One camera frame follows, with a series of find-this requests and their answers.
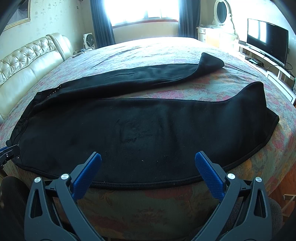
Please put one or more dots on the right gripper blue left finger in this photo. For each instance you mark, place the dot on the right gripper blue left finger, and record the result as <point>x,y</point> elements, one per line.
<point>42,221</point>

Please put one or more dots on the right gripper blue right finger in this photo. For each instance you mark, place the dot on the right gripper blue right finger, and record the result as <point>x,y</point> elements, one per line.
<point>243,211</point>

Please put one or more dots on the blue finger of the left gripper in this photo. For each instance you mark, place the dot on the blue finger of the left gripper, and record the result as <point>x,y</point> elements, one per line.
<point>8,153</point>

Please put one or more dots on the black pants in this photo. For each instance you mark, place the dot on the black pants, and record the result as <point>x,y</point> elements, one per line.
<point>145,143</point>

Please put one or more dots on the floral bedspread bed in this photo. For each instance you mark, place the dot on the floral bedspread bed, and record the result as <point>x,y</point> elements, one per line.
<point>174,212</point>

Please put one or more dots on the cream tufted leather headboard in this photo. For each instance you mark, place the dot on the cream tufted leather headboard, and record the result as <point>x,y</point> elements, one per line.
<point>24,67</point>

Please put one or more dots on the white box fan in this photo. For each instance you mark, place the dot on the white box fan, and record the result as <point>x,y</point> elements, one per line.
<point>88,41</point>

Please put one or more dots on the white tv stand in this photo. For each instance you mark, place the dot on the white tv stand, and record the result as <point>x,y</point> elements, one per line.
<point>280,77</point>

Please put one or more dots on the left blue curtain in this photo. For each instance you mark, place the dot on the left blue curtain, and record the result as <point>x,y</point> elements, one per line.
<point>102,25</point>

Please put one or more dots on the blue curtain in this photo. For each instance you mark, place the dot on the blue curtain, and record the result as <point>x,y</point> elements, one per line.
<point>189,18</point>
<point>102,25</point>

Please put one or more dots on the black flat television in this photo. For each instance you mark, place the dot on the black flat television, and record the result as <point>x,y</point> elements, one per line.
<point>270,39</point>

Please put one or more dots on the white oval mirror dresser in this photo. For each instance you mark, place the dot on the white oval mirror dresser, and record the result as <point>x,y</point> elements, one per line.
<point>216,27</point>

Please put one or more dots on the right blue curtain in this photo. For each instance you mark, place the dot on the right blue curtain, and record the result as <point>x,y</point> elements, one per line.
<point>189,18</point>

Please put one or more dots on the framed wall picture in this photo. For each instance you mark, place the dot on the framed wall picture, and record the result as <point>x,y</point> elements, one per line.
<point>21,15</point>

